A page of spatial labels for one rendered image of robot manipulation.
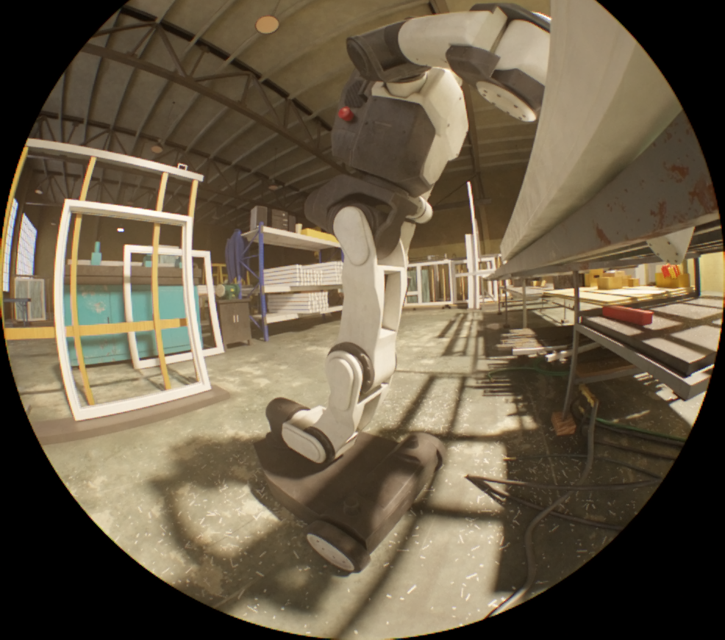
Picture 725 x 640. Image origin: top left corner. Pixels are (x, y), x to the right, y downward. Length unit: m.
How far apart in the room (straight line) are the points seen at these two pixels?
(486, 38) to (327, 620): 1.08
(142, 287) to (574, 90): 3.57
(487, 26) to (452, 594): 1.05
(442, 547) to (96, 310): 3.52
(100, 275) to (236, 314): 2.08
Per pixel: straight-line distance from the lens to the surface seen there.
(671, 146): 0.16
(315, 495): 0.83
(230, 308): 3.70
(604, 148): 0.19
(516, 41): 0.31
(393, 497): 0.78
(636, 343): 0.83
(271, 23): 5.90
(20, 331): 2.25
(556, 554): 0.95
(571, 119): 0.20
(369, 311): 0.54
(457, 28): 0.32
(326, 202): 0.64
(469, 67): 0.29
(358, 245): 0.51
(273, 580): 0.88
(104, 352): 3.49
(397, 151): 0.52
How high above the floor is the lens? 0.79
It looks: 3 degrees up
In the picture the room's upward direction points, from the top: 4 degrees counter-clockwise
